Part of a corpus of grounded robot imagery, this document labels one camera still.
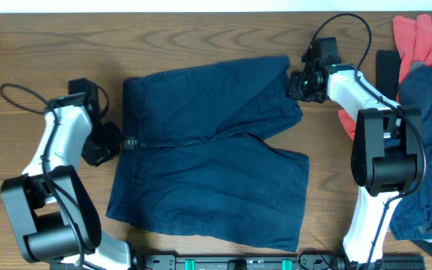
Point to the red cloth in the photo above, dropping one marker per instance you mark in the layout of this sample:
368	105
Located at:
413	40

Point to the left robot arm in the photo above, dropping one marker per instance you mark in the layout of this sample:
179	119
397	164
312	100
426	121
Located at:
51	214

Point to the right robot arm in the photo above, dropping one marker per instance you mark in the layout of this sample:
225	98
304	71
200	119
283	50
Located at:
388	159

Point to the black cloth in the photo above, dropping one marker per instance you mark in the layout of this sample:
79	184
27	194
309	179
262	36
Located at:
388	63

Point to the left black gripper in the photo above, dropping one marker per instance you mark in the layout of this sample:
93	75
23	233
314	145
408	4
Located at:
100	157

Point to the navy blue shorts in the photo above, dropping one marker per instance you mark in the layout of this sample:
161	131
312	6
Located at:
200	164

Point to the grey garment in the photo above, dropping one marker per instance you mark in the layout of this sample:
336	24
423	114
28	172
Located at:
415	65

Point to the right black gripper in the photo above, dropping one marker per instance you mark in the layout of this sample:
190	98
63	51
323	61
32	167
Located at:
292	91

